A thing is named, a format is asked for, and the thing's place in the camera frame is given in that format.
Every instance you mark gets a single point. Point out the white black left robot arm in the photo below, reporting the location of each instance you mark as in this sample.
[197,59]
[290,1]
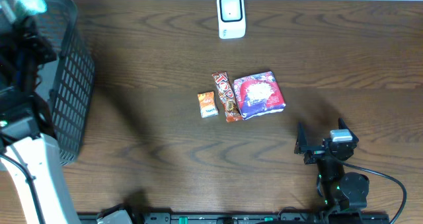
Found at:
[29,149]

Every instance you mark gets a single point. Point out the pink purple pad package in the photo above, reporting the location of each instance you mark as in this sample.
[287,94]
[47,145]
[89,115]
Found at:
[258,94]

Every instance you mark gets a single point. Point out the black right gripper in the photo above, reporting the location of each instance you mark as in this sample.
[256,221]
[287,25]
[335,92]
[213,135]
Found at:
[314,152]

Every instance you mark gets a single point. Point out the grey plastic basket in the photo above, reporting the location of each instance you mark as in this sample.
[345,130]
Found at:
[66,84]

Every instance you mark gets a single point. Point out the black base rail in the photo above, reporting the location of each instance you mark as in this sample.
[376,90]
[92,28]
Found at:
[247,218]

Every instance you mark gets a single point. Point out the small orange snack box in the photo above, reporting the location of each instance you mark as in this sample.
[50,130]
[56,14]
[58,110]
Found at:
[207,104]

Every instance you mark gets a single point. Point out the orange chocolate bar wrapper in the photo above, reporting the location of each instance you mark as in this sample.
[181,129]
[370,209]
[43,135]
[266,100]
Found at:
[227,97]

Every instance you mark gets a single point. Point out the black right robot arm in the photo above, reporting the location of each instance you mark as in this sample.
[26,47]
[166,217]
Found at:
[344,191]

